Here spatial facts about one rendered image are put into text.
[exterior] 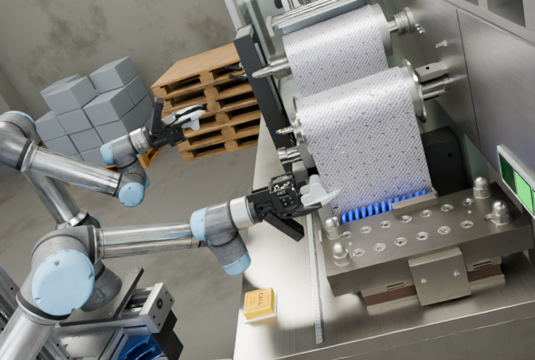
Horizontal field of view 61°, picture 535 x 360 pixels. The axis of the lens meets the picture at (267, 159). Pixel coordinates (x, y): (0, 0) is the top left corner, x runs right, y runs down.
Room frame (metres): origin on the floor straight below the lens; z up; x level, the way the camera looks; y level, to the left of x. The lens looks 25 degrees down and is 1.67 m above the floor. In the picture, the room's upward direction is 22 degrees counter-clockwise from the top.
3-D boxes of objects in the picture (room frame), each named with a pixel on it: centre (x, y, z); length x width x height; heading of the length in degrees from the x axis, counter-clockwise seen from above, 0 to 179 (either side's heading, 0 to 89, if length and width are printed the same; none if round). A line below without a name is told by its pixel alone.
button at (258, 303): (0.87, 0.15, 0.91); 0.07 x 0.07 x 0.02; 78
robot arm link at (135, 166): (1.45, 0.44, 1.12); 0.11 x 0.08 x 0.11; 4
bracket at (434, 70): (0.92, -0.40, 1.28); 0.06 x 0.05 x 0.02; 78
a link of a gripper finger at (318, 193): (0.90, -0.08, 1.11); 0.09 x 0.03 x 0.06; 77
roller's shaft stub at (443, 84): (0.92, -0.40, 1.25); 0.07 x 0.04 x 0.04; 78
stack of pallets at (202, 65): (4.35, 0.11, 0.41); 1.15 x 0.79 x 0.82; 68
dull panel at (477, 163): (1.95, -0.67, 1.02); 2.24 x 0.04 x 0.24; 168
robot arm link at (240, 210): (0.96, 0.10, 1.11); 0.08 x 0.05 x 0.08; 168
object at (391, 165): (0.89, -0.21, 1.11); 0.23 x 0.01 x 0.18; 78
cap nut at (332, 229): (0.85, -0.07, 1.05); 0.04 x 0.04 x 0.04
